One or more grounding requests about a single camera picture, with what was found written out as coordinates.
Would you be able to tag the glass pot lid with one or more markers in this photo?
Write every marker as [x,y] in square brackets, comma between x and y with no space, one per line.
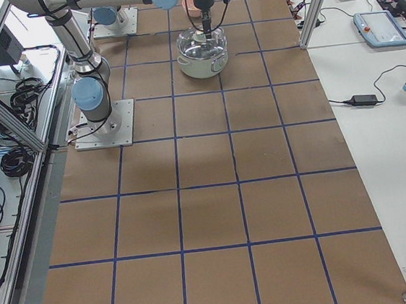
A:
[192,44]

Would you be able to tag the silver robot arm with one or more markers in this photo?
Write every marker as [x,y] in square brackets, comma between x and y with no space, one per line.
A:
[111,17]
[90,92]

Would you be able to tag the white electric cooking pot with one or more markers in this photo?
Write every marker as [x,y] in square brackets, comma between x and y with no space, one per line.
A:
[202,69]

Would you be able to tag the pink bowl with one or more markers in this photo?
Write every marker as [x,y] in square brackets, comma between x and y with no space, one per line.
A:
[194,12]

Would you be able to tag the blue teach pendant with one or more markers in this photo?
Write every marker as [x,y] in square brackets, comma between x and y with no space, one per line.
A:
[379,29]

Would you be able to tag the black power adapter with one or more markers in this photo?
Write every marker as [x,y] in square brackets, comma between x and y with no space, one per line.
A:
[362,100]

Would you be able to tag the black control box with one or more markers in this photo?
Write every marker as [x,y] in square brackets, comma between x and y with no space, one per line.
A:
[11,49]

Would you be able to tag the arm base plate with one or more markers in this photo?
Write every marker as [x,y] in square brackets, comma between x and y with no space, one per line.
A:
[101,32]
[116,131]

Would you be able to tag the aluminium frame post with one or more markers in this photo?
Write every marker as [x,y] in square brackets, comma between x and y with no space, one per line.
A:
[310,23]

